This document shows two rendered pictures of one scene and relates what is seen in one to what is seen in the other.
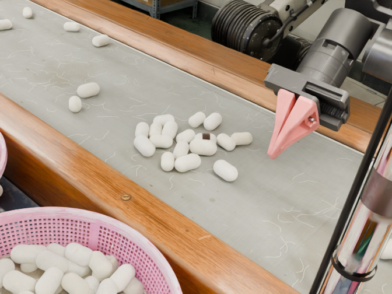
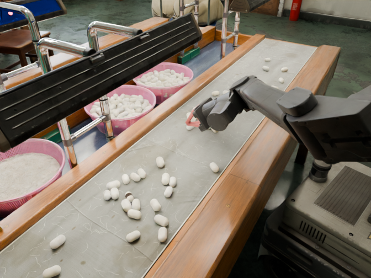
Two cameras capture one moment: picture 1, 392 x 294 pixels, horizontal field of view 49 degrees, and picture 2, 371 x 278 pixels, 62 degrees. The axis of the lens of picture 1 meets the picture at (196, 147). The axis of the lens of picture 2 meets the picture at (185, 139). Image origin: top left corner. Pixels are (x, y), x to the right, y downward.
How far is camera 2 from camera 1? 101 cm
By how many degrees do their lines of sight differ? 67
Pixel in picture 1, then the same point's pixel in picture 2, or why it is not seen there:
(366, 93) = not seen: outside the picture
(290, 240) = (162, 143)
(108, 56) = not seen: hidden behind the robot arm
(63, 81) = not seen: hidden behind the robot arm
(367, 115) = (254, 162)
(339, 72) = (208, 108)
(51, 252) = (146, 104)
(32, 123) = (193, 87)
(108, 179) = (171, 102)
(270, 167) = (202, 138)
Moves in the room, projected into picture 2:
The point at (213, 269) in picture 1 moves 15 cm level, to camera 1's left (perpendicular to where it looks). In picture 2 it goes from (139, 122) to (141, 101)
